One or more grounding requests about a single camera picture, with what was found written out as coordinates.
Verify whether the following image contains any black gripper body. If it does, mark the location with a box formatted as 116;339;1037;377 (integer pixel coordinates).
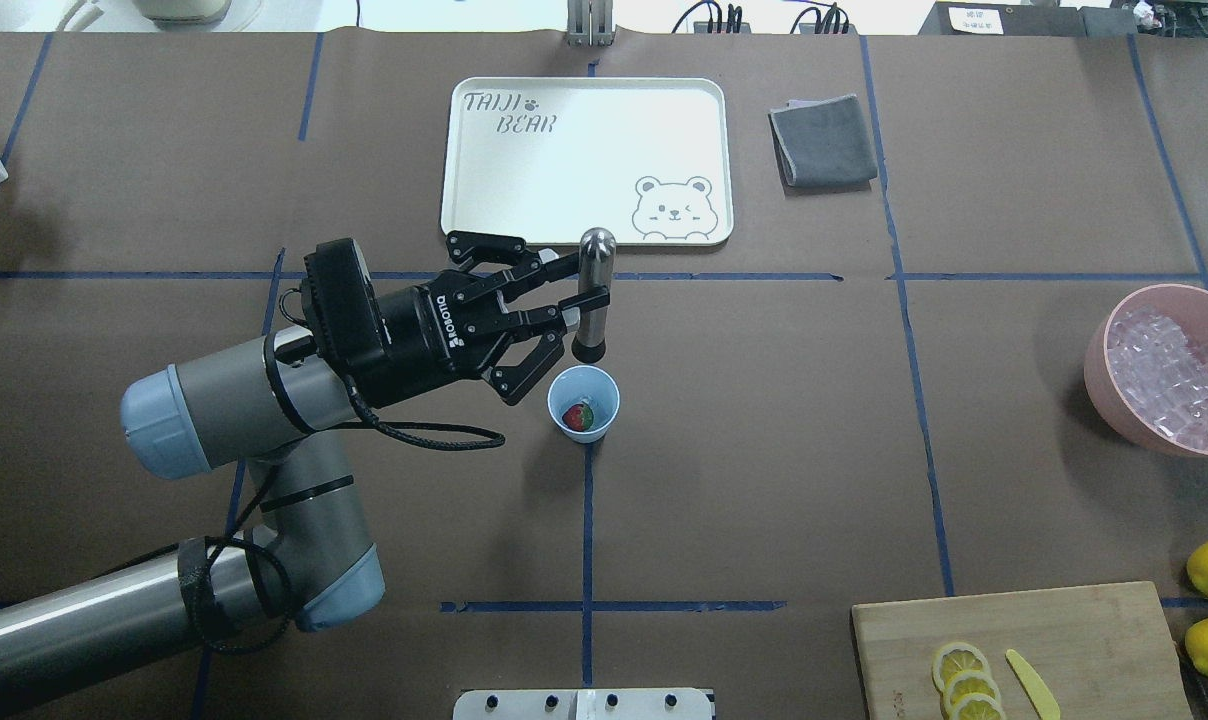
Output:
349;281;493;407

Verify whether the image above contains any red strawberry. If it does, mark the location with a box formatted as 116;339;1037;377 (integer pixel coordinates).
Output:
561;397;596;432

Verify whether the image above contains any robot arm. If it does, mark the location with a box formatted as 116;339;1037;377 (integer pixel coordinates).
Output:
0;231;617;719

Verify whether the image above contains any light blue paper cup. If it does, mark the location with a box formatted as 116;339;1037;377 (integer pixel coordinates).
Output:
546;365;621;445

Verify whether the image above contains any pink bowl of ice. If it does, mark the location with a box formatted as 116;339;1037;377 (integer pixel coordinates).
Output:
1084;284;1208;457

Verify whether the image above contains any white bear serving tray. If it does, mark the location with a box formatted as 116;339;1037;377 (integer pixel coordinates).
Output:
440;77;734;246

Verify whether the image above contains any folded grey cloth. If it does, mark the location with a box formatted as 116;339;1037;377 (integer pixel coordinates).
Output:
768;94;879;190

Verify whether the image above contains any lemon slice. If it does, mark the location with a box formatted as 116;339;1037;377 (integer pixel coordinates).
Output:
942;670;1003;718
930;641;991;693
948;693;1006;720

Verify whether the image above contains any yellow plastic knife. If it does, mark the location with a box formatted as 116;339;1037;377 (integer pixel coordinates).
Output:
1005;648;1062;720

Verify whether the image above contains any bamboo cutting board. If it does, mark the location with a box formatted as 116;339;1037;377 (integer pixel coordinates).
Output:
850;582;1192;719

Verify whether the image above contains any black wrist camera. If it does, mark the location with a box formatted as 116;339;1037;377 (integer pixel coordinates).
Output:
302;238;389;378

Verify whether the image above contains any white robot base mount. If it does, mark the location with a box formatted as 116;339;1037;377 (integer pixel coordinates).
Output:
452;687;718;719

